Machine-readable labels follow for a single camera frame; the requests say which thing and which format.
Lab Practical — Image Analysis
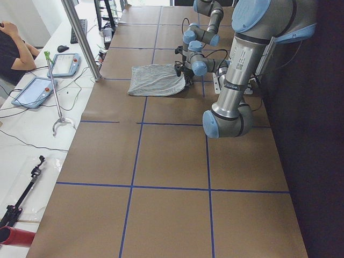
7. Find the striped polo shirt white collar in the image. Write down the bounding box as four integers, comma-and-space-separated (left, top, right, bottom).
127, 64, 185, 97

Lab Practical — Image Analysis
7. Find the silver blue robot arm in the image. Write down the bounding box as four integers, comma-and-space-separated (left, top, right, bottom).
182, 1, 318, 138
180, 0, 224, 62

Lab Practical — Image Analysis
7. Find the black keyboard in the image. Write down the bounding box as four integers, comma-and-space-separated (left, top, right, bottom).
69, 18, 88, 45

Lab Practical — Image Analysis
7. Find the upper blue teach pendant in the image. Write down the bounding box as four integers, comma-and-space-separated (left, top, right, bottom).
48, 53, 81, 78

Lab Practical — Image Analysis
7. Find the blue teach pendant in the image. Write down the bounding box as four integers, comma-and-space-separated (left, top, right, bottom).
11, 77, 53, 109
48, 53, 81, 78

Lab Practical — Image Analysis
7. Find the black computer mouse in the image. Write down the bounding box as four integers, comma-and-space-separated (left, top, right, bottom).
57, 45, 69, 53

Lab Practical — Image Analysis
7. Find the green tipped grabber stick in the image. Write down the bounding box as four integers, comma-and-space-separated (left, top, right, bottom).
44, 51, 76, 137

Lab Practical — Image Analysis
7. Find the lower blue teach pendant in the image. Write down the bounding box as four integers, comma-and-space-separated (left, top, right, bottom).
11, 77, 53, 109

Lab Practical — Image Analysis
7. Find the seated person in black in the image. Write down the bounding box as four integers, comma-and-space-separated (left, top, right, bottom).
1, 21, 40, 86

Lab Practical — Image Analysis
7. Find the black clamp tool on table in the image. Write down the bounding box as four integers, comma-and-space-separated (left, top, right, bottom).
1, 155, 45, 228

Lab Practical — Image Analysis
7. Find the red cylinder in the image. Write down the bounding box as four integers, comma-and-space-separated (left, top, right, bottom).
1, 226, 35, 247

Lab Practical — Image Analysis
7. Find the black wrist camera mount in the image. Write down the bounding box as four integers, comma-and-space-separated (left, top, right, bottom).
174, 61, 185, 77
174, 46, 183, 55

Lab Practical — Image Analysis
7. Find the aluminium extrusion frame post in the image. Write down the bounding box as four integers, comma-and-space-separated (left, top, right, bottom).
61, 0, 101, 82

